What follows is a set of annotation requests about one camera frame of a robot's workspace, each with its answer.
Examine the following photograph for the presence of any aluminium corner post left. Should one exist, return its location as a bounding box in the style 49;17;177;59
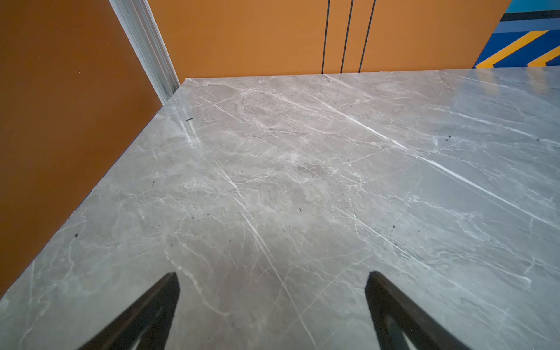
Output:
109;0;180;104

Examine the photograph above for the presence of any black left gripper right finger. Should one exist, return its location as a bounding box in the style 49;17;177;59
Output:
365;271;469;349

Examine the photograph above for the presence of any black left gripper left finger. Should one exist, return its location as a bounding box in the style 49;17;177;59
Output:
80;272;180;349

